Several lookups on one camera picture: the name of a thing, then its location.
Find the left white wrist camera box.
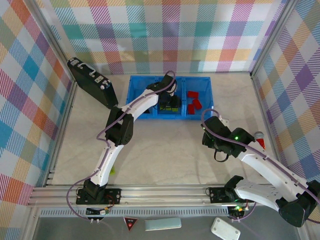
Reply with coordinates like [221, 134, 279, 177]
[168, 83, 179, 97]

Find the aluminium frame post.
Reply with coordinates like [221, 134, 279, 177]
[250, 0, 300, 77]
[24, 0, 77, 85]

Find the black controller with green light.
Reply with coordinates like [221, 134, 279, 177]
[228, 205, 246, 218]

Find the pale blue rectangular box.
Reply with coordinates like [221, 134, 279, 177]
[144, 217, 182, 232]

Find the slotted grey cable duct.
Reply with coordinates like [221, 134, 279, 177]
[39, 208, 231, 217]

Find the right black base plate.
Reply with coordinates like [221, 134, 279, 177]
[208, 186, 256, 204]

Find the aluminium mounting rail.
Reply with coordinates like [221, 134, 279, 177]
[27, 184, 305, 208]

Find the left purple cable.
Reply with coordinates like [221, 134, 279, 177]
[66, 70, 177, 222]

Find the red triangle sign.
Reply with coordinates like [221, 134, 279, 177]
[123, 216, 139, 232]

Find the black briefcase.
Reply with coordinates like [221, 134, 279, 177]
[67, 57, 119, 109]

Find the white rectangular box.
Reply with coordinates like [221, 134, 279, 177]
[210, 216, 241, 240]

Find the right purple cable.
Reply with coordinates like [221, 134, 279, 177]
[200, 108, 320, 223]

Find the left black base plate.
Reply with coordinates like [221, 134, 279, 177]
[75, 187, 123, 206]

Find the small connector board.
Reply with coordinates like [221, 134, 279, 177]
[86, 206, 111, 216]

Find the purple cable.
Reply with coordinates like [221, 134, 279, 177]
[200, 108, 320, 223]
[66, 70, 177, 222]

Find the blue three-compartment bin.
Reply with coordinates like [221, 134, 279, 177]
[126, 74, 215, 121]

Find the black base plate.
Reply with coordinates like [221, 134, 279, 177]
[75, 187, 123, 206]
[208, 186, 256, 204]

